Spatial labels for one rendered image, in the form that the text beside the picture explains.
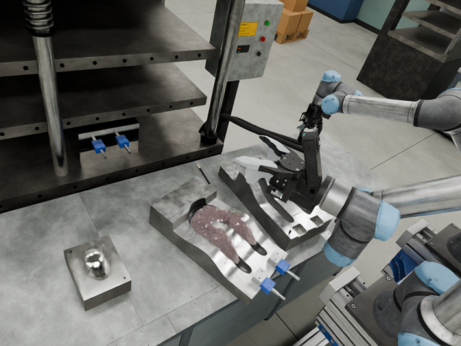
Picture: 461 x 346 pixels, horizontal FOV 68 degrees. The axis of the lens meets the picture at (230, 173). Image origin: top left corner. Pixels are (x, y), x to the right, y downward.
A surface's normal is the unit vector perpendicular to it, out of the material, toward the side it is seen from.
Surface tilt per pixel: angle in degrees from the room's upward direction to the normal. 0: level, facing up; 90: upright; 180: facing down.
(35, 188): 0
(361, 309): 0
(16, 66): 90
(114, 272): 0
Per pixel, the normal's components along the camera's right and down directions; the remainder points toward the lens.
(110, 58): 0.56, 0.64
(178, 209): 0.22, -0.73
